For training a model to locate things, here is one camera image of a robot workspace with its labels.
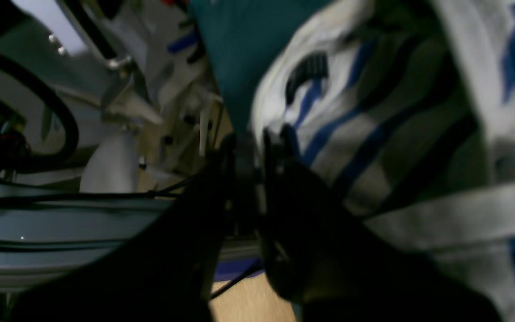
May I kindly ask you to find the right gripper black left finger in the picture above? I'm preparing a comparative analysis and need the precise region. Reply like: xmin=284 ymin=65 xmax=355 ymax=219
xmin=12 ymin=135 xmax=236 ymax=322

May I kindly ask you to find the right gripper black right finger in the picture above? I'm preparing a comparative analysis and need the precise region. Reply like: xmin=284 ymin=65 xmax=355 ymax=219
xmin=260 ymin=126 xmax=502 ymax=322

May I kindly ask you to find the blue white striped T-shirt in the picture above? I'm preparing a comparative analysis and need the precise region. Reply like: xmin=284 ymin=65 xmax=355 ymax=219
xmin=250 ymin=0 xmax=515 ymax=322

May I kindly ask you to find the teal table cloth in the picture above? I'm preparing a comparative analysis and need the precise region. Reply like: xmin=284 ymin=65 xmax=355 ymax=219
xmin=188 ymin=0 xmax=328 ymax=134

